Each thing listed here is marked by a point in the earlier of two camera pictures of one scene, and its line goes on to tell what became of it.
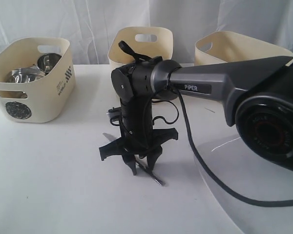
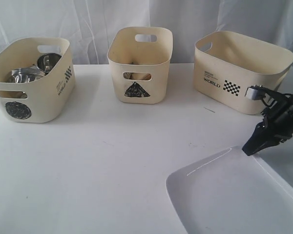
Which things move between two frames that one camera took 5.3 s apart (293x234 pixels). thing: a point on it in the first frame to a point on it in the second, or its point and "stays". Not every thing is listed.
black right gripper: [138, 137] to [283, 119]
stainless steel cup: [46, 62] stays
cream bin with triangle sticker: [149, 41] stays
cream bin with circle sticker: [48, 100] stays
